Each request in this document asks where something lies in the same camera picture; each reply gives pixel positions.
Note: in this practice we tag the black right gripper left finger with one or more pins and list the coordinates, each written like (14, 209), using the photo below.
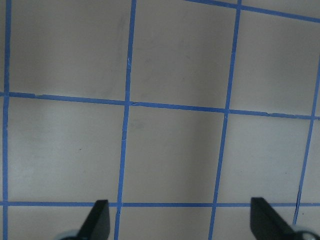
(97, 224)

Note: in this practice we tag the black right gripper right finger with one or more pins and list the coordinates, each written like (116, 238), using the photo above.
(266, 223)

